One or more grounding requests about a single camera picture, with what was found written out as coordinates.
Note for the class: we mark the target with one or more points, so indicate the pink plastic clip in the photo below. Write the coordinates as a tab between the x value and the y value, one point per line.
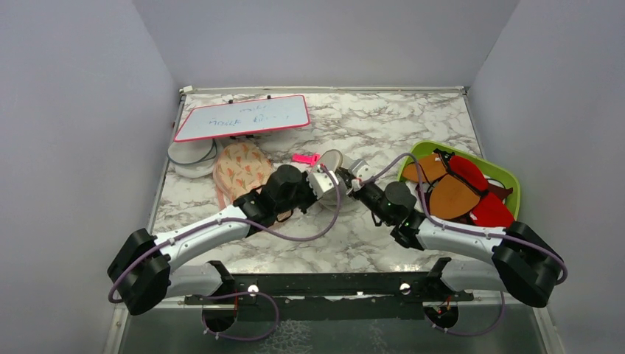
309	160

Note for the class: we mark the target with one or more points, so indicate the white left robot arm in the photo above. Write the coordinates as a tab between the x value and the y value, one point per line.
141	270

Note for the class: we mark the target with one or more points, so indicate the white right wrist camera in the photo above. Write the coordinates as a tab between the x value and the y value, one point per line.
361	170

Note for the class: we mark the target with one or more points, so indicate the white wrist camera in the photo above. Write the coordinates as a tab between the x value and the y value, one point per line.
323	184
361	170

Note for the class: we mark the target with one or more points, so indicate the orange bra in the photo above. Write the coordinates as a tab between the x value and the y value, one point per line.
447	196

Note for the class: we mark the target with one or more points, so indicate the green plastic tray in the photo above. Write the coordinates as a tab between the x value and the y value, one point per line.
505	177

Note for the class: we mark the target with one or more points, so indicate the red bra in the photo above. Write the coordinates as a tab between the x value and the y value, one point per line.
488	209

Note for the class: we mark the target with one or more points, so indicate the floral fabric laundry bag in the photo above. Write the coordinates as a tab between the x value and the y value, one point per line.
239	168

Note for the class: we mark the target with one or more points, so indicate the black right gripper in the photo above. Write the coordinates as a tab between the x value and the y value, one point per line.
348	177

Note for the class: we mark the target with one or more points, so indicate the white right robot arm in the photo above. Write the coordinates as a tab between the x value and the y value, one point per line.
527	267

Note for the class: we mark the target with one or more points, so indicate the white mesh laundry bag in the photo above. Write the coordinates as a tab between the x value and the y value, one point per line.
337	161

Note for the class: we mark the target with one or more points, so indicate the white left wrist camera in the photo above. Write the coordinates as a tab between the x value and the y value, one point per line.
323	184

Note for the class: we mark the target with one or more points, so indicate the pink framed whiteboard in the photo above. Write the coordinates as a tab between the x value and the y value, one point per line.
244	118

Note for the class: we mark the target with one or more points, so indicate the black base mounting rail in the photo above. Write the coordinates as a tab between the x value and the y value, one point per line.
326	296

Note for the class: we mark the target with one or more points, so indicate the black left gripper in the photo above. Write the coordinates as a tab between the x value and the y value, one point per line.
312	198

